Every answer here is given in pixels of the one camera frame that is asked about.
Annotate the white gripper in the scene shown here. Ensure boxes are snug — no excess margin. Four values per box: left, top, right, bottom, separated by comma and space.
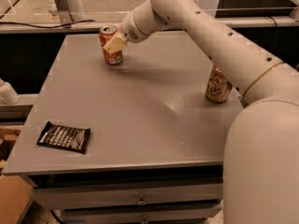
104, 12, 147, 54

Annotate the red coke can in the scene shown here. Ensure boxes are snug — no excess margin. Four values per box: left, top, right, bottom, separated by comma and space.
99, 24, 122, 65

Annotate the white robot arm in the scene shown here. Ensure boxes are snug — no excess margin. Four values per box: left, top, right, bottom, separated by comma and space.
105, 0, 299, 224

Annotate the orange gold soda can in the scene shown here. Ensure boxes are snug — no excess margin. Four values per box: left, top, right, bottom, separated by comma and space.
206, 66, 233, 104

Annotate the black snack bar wrapper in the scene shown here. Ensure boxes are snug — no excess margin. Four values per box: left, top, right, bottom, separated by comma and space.
36, 121, 91, 154

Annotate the grey drawer cabinet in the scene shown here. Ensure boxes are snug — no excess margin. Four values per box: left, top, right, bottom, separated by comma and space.
4, 32, 242, 224

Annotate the white pipe at left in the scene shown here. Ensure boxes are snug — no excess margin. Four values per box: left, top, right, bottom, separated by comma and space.
0, 78, 20, 105

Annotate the upper drawer knob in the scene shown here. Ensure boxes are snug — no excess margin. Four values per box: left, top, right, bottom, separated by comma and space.
136, 197, 147, 206

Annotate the brown cardboard box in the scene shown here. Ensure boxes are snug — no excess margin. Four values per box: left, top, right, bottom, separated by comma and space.
0, 175, 32, 224

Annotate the black cable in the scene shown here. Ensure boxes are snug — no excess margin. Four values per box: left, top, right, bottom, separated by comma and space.
0, 19, 95, 29

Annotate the metal bracket post left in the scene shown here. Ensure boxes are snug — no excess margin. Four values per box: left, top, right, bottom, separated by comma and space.
54, 0, 72, 25

